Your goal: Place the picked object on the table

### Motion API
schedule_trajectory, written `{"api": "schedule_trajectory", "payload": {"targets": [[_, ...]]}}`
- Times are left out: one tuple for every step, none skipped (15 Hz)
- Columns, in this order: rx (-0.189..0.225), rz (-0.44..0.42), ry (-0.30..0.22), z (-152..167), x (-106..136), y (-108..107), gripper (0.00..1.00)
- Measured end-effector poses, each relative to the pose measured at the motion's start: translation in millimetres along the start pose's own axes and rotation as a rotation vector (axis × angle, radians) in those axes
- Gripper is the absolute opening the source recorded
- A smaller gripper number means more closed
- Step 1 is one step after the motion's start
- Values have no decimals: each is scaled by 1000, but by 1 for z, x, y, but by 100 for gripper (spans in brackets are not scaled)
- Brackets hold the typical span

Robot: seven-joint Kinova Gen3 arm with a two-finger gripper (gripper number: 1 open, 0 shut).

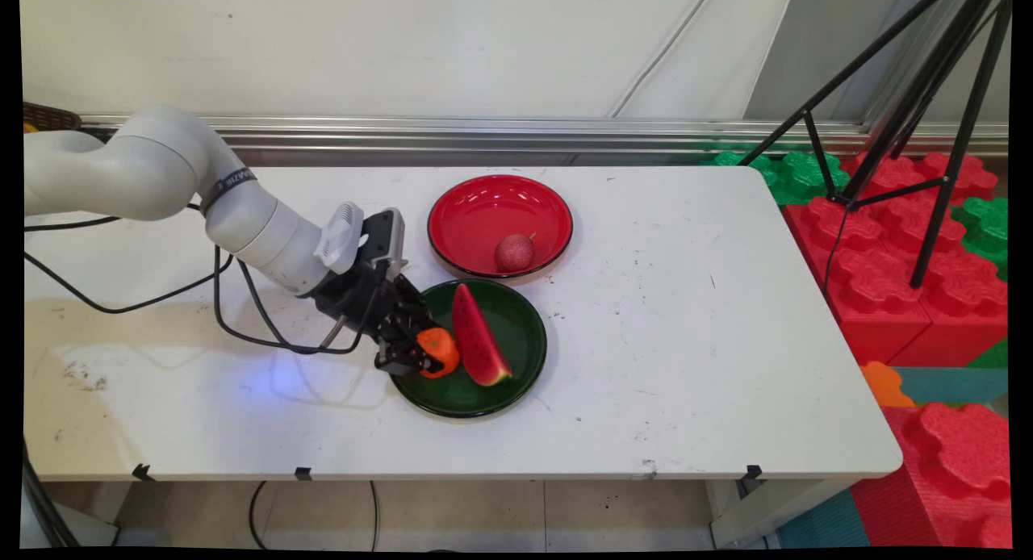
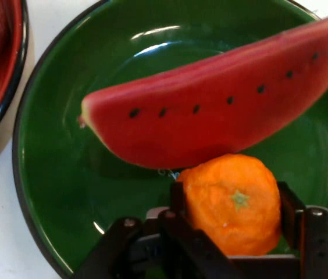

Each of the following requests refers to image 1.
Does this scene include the red round plate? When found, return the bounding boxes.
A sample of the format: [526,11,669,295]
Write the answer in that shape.
[427,174,575,282]

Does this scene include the orange foam piece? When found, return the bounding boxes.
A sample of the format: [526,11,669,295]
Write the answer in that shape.
[859,361,918,408]

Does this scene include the orange toy fruit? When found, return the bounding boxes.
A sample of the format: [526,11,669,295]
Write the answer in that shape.
[416,327,462,380]

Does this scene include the toy watermelon slice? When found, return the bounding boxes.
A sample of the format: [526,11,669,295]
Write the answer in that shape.
[450,282,514,387]

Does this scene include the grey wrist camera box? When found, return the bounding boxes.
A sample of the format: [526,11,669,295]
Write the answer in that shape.
[359,207,407,275]

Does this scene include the large red foam block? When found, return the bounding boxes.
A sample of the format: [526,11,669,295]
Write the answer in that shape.
[784,151,1010,368]

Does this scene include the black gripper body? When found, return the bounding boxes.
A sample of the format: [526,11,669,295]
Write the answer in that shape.
[311,261,420,343]

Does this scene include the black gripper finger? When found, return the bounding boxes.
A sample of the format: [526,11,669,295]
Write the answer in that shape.
[402,299,441,340]
[374,334,433,376]

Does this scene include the small red toy fruit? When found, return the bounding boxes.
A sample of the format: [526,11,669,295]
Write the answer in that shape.
[494,232,537,274]

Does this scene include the aluminium wall rail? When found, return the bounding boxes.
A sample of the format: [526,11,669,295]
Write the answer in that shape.
[77,115,1010,159]

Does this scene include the green foam block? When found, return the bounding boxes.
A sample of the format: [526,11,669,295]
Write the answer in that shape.
[701,147,851,207]
[951,195,1010,282]

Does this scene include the black tripod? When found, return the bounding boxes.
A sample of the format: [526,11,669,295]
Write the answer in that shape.
[738,0,1014,290]

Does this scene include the black strap on arm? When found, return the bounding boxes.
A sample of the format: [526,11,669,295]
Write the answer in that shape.
[198,166,258,216]

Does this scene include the white vented camera bracket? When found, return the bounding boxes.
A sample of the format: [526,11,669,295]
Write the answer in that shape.
[315,201,366,275]

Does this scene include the dark woven basket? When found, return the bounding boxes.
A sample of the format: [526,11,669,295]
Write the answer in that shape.
[23,101,83,135]

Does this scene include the white table leg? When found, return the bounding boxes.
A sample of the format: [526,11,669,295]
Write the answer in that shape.
[709,478,858,550]

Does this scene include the teal foam mat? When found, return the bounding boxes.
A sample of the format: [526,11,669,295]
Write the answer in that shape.
[775,489,871,550]
[892,366,1010,406]

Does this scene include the thick black gripper cable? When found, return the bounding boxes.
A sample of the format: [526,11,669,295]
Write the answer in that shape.
[212,244,387,357]

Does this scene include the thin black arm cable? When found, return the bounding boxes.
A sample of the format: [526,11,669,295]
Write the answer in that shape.
[24,203,235,315]

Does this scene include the dark green round plate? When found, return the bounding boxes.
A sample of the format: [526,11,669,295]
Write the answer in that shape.
[390,279,548,420]

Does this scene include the black floor cable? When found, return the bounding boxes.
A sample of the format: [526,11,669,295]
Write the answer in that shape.
[248,480,381,552]

